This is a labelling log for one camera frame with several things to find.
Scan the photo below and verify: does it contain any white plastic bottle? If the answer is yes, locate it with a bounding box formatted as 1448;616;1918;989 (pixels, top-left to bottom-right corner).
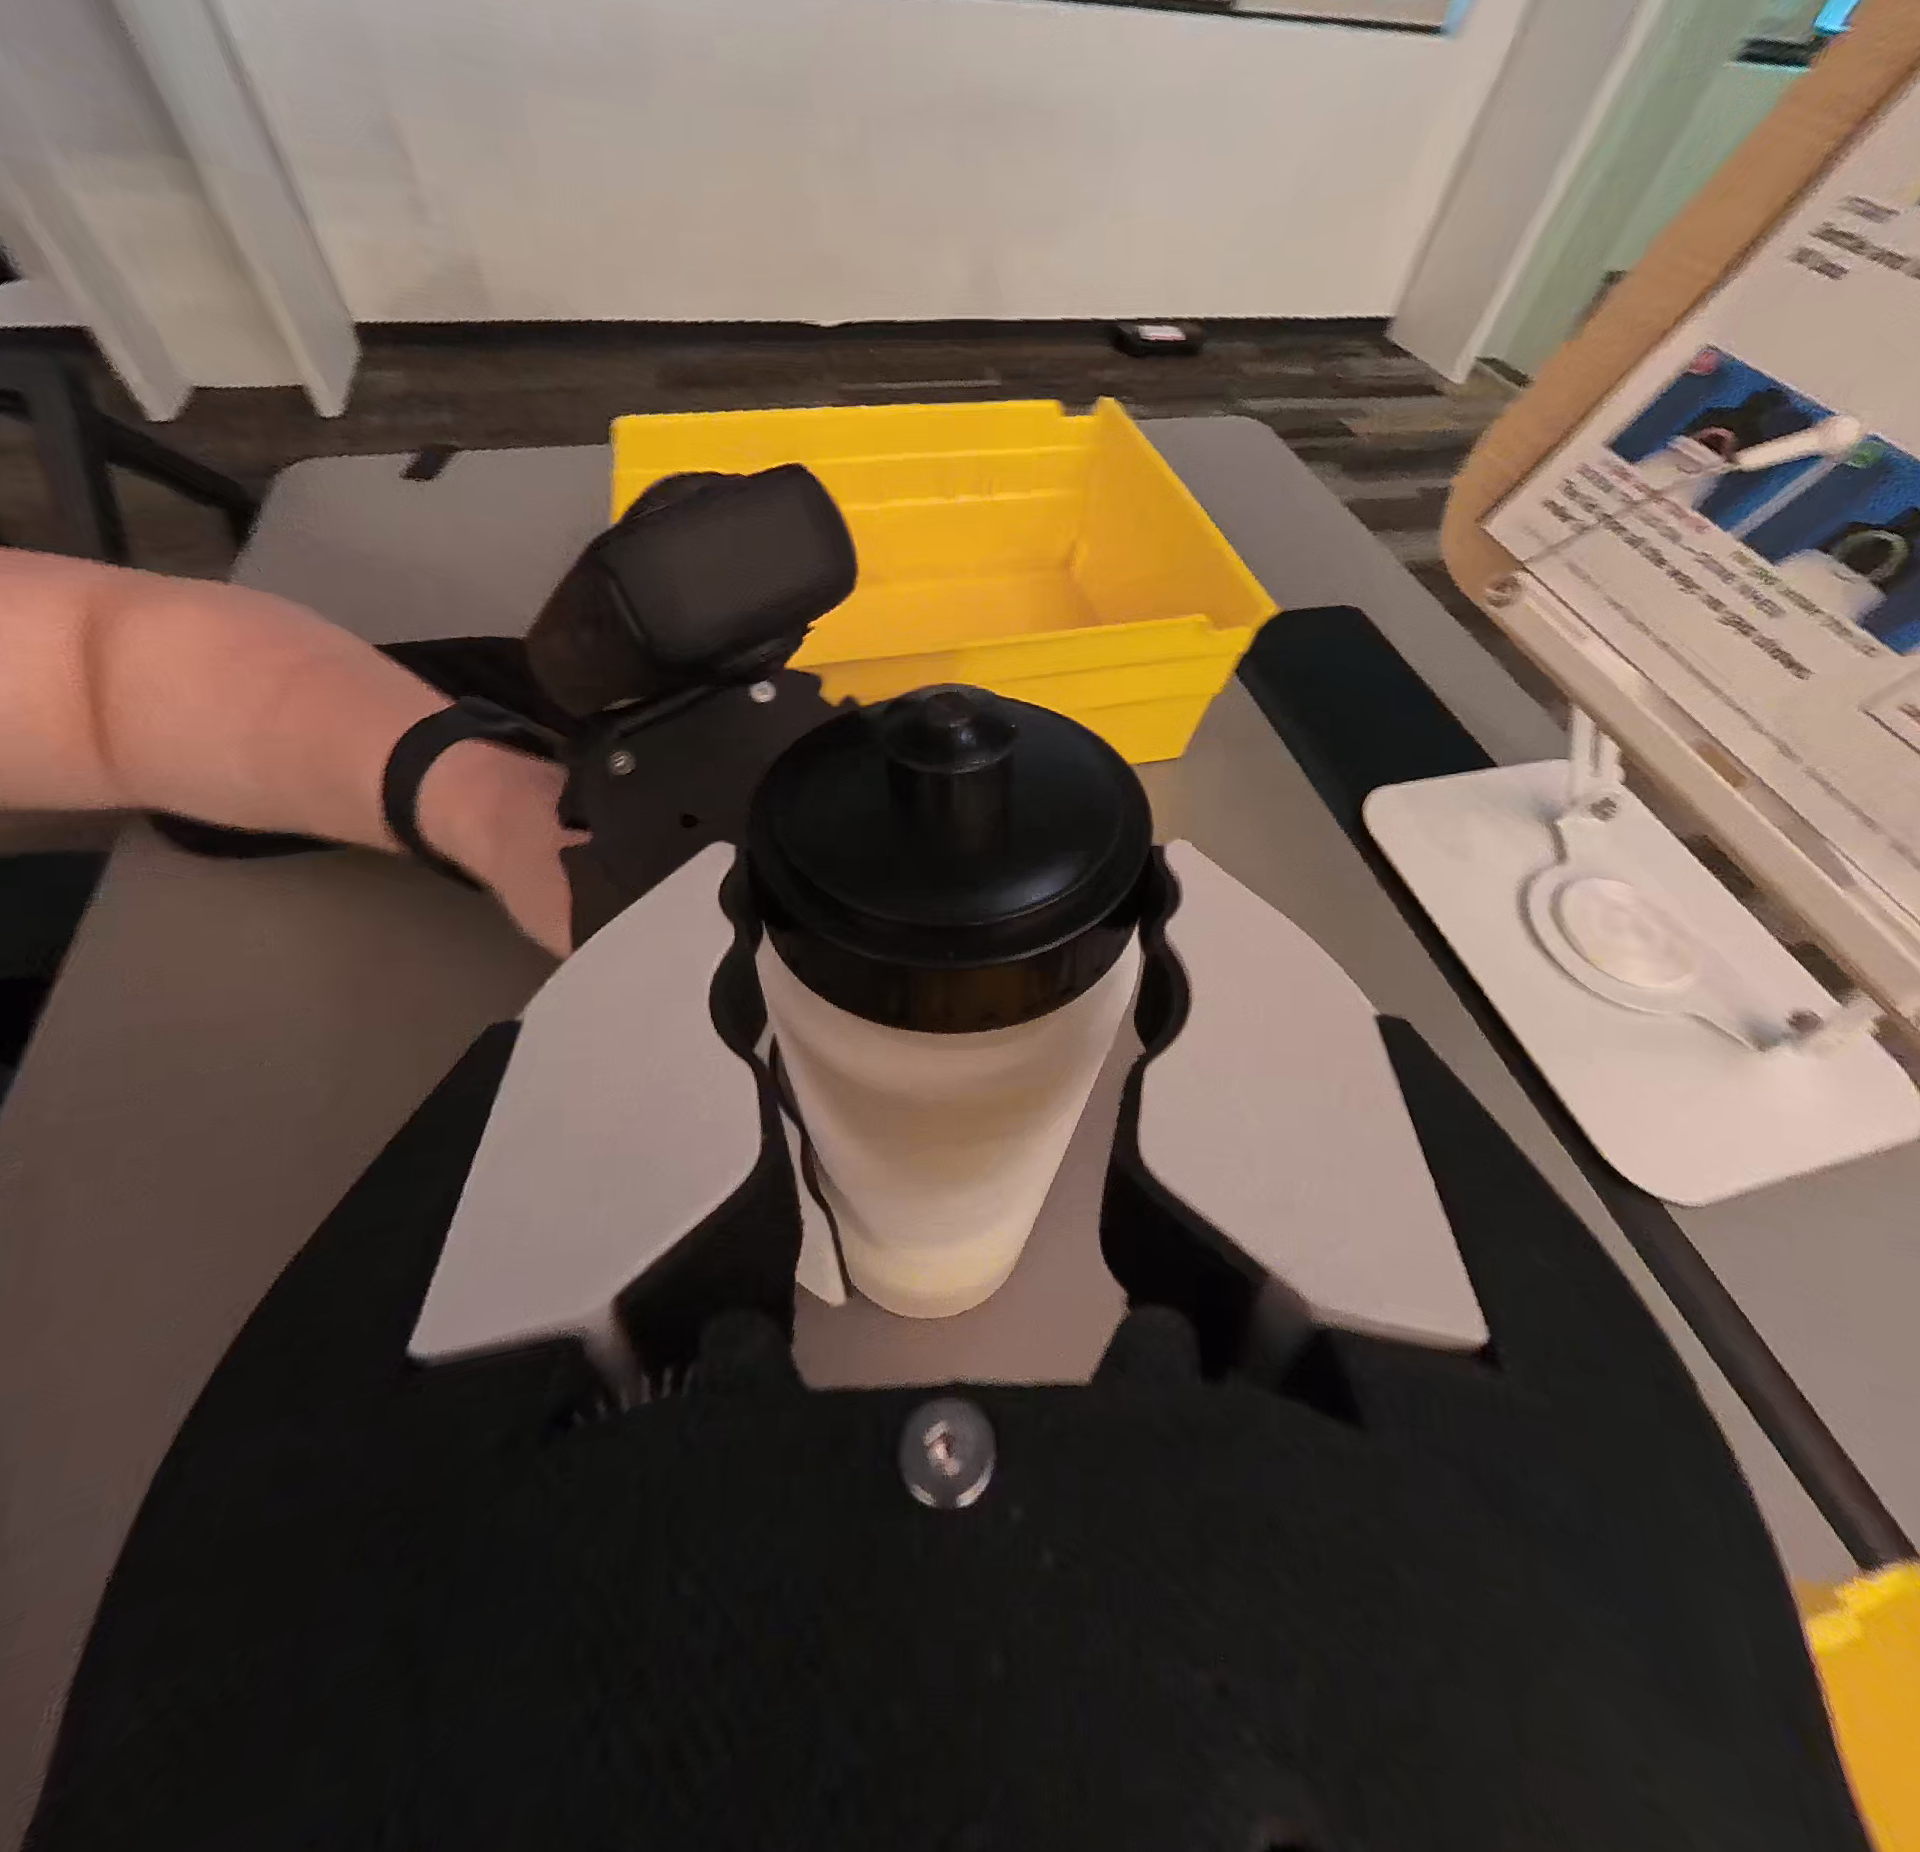
757;938;1149;1321

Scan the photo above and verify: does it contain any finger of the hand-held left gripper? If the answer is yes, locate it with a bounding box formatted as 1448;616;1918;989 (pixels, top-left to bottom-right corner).
762;1028;853;1307

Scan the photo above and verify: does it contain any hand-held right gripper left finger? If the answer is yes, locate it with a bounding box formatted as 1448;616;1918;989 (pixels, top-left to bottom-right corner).
410;843;811;1367

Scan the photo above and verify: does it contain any wooden edged instruction board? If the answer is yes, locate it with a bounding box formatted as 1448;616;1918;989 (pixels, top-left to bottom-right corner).
1442;0;1920;1015

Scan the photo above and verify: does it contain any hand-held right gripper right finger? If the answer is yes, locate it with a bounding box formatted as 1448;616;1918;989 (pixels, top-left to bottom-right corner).
1101;841;1496;1358

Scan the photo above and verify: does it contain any black bottle lid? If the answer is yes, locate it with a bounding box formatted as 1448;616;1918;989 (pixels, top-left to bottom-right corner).
738;690;1159;1038

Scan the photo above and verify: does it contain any black textured pad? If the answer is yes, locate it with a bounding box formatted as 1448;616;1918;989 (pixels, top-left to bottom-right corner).
152;633;601;858

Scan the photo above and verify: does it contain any person's left forearm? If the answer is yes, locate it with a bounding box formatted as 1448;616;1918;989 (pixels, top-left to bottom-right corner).
0;550;428;852

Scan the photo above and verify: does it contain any person's left hand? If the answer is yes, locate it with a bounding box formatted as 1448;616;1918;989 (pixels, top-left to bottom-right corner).
421;737;593;959

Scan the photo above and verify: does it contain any yellow plastic bin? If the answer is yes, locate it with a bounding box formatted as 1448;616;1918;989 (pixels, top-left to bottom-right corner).
611;395;1277;766
1802;1562;1920;1852

